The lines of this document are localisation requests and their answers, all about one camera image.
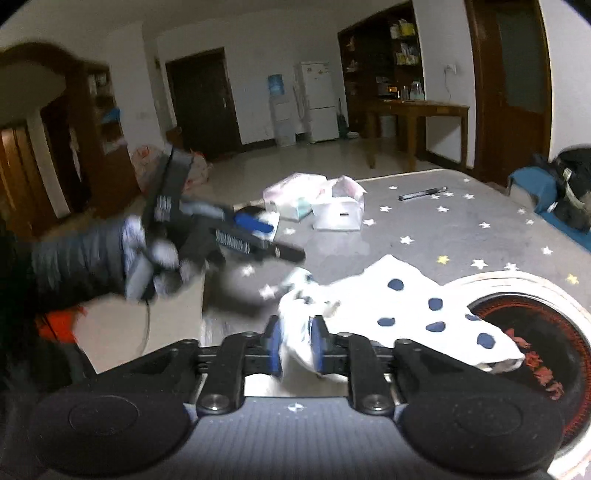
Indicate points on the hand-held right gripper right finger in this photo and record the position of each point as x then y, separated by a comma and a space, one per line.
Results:
317, 350

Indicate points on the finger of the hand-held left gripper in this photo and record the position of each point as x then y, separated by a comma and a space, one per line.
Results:
254, 224
277, 251

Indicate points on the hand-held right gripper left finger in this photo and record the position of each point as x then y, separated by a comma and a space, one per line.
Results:
276, 350

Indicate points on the white polka dot pants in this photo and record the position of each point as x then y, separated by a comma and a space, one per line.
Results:
406, 309

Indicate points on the person's left forearm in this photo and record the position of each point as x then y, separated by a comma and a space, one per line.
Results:
69, 267

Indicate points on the person's left hand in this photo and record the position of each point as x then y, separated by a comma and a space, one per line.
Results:
138, 240

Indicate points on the red and white plastic bags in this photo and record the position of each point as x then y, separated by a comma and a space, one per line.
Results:
196, 170

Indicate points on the pastel tissue pack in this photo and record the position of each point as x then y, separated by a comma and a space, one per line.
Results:
291, 194

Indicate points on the open white tissue pack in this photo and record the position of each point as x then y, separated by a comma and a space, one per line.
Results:
337, 214

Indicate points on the wooden display cabinet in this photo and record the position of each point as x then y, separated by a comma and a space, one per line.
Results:
92, 138

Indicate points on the dark entrance door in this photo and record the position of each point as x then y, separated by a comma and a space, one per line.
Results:
203, 101

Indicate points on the white water dispenser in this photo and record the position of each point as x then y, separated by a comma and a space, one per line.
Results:
284, 122

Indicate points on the white refrigerator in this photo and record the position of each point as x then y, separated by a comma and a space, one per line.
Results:
318, 101

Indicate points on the grey star print tablecloth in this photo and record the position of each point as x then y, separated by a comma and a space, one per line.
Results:
415, 230

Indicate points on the blue water bottle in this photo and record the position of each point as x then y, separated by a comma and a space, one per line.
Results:
276, 85

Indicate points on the black pen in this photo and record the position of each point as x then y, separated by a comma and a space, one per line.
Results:
422, 193

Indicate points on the orange cloth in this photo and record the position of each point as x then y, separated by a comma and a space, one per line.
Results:
60, 325

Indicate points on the dark wooden shelf cabinet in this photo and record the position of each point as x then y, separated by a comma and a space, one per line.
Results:
369, 69

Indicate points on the wooden side table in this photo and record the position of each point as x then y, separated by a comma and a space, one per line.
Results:
415, 110

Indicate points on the glass pitcher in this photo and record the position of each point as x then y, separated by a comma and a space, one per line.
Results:
415, 91

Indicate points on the dark wooden door with glass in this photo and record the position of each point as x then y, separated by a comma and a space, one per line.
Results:
517, 69

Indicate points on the black bag on sofa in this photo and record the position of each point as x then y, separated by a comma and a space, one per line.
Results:
575, 184

